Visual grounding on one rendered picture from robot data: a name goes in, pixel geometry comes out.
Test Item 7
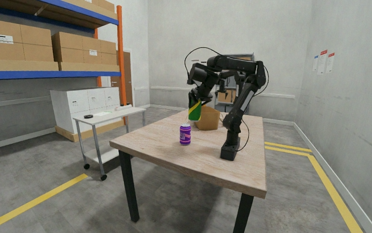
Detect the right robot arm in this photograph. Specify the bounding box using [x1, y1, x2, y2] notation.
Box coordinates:
[216, 71, 245, 106]

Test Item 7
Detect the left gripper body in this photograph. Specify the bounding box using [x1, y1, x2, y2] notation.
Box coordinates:
[189, 79, 213, 101]

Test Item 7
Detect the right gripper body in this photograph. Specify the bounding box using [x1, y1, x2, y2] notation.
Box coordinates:
[216, 85, 228, 93]

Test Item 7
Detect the green and yellow drink can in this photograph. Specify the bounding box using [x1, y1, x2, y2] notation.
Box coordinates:
[188, 98, 202, 122]

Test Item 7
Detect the tan bag with white handle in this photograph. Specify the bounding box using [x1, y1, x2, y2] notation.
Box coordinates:
[194, 106, 223, 130]

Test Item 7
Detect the purple drink can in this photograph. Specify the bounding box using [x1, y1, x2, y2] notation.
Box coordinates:
[180, 123, 191, 146]

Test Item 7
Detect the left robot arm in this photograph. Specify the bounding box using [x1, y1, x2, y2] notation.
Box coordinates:
[187, 55, 266, 153]

